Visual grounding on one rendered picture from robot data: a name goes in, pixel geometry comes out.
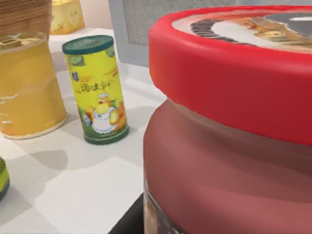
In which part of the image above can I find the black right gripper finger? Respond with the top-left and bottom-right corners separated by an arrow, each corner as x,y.
114,194 -> 145,234

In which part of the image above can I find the red lidded jar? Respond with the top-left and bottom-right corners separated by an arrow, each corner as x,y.
142,5 -> 312,234

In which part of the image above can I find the yellow bag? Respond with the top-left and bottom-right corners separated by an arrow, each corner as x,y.
49,0 -> 85,35

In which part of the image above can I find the wicker basket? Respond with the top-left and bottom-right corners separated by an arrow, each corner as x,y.
0,0 -> 53,41

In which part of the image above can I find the yellow paper cup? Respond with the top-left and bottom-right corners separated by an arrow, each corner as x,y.
0,31 -> 68,140

